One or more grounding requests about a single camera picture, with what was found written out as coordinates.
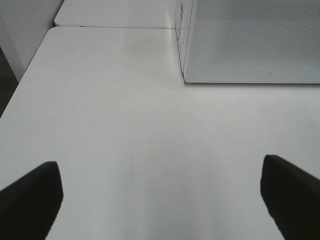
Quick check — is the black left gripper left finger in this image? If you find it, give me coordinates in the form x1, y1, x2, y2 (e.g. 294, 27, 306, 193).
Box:
0, 161, 64, 240

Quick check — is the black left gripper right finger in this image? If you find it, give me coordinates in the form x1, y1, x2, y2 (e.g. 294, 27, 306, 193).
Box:
260, 155, 320, 240

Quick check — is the white microwave door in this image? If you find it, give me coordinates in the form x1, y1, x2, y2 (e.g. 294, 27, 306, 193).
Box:
184, 0, 320, 84

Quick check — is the white microwave oven body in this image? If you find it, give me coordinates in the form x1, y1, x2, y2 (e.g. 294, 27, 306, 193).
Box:
174, 0, 198, 78

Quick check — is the adjacent white table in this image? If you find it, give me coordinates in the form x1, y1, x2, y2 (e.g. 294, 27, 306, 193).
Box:
54, 0, 176, 29

